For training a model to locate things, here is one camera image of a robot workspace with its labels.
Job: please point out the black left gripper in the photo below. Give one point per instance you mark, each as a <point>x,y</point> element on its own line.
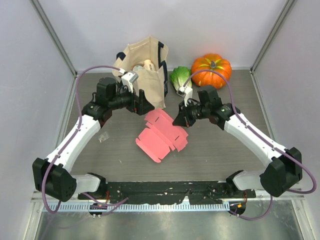
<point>141,106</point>

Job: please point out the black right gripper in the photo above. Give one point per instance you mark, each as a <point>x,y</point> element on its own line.
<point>183,118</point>

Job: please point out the pink paper box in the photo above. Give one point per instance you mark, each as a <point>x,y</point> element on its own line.
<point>160,136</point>

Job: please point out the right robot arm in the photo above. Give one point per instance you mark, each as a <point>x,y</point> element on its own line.
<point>282,165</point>

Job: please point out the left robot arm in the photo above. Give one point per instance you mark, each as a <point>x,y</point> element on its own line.
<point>52,175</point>

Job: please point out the beige canvas tote bag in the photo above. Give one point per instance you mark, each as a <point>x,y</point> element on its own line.
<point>153,82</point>

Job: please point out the white round container in bag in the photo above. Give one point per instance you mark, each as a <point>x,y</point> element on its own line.
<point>137,68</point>

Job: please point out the beige bottle in bag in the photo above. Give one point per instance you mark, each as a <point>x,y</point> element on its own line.
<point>148,65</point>

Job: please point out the green lettuce toy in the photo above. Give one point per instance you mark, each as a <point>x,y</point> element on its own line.
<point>180,76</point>

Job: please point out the small clear plastic wrapper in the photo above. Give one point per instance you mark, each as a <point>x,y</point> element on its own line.
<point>103,137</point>

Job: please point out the orange pumpkin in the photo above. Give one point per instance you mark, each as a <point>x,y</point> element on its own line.
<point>218,67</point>

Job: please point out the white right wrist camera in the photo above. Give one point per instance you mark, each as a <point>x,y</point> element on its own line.
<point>186,92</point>

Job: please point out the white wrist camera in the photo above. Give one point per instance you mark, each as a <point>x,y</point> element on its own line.
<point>128,78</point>
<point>186,92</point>

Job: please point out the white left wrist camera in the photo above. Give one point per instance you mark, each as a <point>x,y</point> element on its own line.
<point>128,78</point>

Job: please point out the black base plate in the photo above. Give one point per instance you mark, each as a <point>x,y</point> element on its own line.
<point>170,192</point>

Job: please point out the slotted cable duct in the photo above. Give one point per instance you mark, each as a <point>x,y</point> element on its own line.
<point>185,206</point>

